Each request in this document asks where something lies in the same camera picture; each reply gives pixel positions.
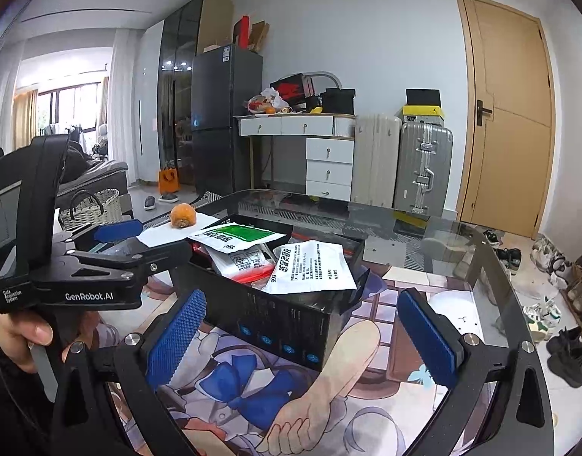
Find beige curtain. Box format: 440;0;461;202
10;87;40;151

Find plastic bag of fruit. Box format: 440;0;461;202
245;87;292;116

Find dark glass cabinet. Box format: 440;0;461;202
157;0;206;187

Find white curtain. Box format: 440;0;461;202
107;27;145;187

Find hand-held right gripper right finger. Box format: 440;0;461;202
396;289;547;456

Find window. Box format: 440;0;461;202
36;75;107;139

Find white medicine packet red stripe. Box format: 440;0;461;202
207;246;278;284

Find printed cartoon table mat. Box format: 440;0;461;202
95;241;510;456

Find orange fruit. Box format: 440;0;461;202
170;203;197;230

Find white paper sheet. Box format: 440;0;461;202
136;211;226;249

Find black storage box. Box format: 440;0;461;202
170;221;368;374

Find person's left hand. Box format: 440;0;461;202
0;311;104;375

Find green white medicine packet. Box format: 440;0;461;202
188;222;290;255

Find white radiator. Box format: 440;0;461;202
350;113;404;208

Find white medicine packet black print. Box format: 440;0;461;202
264;239;358;296

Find black square box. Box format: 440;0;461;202
319;88;357;115

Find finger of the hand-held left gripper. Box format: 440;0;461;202
64;240;193;282
57;219;145;253

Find grey curved handle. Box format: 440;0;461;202
304;71;342;92

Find grey sofa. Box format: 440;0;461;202
57;141;130;211

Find black flat case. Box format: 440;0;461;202
406;88;442;108

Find wooden door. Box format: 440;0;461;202
455;0;557;239

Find orange paper bag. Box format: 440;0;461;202
157;168;181;195

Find yellow black flat box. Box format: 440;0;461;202
397;104;446;127

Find woven basket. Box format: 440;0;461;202
60;188;124;232

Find large brown cardboard box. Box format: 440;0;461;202
196;0;235;54

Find small brown cardboard box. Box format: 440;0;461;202
249;21;271;53

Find silver suitcase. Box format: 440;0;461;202
394;121;454;217

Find dark grey refrigerator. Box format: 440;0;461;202
190;43;264;196

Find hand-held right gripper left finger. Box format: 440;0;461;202
51;289;208;456

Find red upright box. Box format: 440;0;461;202
233;14;252;49

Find red black box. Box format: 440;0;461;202
271;73;316;106

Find white desk with drawers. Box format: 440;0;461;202
233;112;357;203

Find scattered shoes on floor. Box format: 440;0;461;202
481;228;582;388

